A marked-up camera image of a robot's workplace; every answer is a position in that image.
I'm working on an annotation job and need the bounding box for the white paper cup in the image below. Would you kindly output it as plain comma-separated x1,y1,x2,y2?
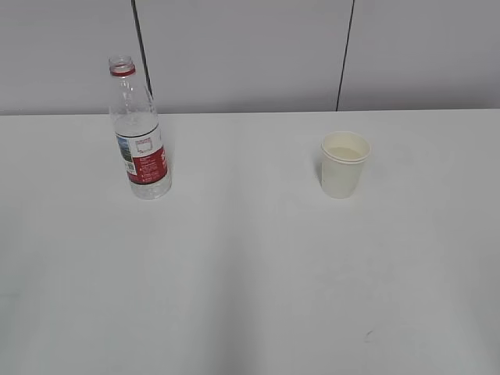
320,131,371,199

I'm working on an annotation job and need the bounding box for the clear plastic water bottle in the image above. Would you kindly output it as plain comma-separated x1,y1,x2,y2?
109,55,172,200

